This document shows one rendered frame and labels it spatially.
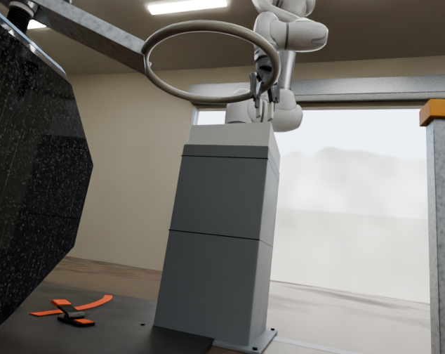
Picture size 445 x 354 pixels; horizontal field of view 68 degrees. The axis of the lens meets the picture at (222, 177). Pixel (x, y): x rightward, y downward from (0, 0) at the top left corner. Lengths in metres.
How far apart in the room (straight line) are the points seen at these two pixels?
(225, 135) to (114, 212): 5.31
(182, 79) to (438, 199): 6.05
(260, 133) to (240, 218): 0.40
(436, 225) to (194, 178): 0.99
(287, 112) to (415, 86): 4.43
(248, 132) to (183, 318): 0.83
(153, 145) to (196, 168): 5.20
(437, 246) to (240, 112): 1.01
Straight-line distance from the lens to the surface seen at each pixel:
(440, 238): 1.53
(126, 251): 6.40
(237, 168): 1.41
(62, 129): 1.12
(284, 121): 1.70
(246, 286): 1.33
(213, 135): 1.54
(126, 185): 6.66
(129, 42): 1.19
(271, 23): 1.41
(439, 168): 1.60
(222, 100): 1.40
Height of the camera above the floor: 0.30
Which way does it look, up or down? 14 degrees up
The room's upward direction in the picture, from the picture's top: 8 degrees clockwise
